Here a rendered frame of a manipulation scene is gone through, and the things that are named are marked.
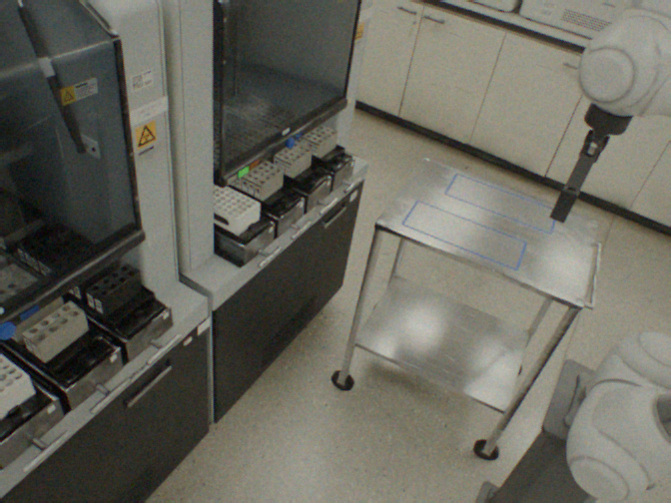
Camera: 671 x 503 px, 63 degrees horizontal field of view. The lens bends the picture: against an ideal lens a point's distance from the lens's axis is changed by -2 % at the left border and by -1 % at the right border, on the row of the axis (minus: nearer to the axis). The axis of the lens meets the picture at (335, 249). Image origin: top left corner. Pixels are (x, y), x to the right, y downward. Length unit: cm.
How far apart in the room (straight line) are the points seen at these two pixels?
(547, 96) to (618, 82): 263
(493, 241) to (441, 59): 210
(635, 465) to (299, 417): 124
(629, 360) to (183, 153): 105
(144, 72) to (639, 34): 80
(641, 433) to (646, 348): 23
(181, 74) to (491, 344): 146
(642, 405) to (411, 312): 112
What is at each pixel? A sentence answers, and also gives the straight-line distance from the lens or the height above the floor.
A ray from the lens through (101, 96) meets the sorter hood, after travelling 104.
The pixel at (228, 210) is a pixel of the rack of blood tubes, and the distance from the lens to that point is 149.
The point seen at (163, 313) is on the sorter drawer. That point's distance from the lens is 131.
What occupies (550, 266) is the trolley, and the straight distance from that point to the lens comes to 165.
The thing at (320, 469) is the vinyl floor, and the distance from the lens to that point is 201.
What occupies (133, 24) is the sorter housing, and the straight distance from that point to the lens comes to 106.
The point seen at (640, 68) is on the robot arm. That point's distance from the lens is 85.
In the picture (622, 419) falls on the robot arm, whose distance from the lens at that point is 118.
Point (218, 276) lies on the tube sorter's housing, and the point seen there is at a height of 73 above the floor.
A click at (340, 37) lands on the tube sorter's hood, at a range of 167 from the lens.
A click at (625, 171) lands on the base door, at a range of 357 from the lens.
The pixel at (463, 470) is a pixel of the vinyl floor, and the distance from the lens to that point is 213.
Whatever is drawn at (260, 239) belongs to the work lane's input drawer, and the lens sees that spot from 152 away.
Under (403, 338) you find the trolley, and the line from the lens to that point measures 202.
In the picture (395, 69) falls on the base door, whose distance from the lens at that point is 375.
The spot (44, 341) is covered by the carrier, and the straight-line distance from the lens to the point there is 121.
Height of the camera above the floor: 178
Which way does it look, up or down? 41 degrees down
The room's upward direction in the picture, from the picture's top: 10 degrees clockwise
